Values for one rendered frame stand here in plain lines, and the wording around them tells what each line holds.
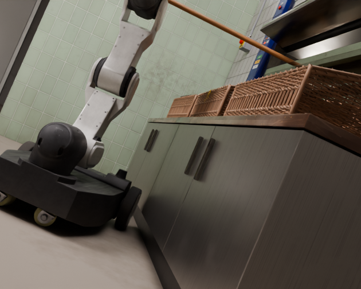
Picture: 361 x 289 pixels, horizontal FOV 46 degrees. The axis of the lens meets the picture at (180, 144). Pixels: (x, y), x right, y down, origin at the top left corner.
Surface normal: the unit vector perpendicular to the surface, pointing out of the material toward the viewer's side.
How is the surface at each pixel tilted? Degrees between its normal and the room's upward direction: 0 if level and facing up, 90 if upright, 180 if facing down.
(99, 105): 64
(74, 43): 90
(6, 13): 90
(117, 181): 45
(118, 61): 70
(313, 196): 90
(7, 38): 90
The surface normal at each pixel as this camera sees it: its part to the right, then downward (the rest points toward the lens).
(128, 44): 0.00, -0.14
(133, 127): 0.20, 0.06
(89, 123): 0.14, -0.44
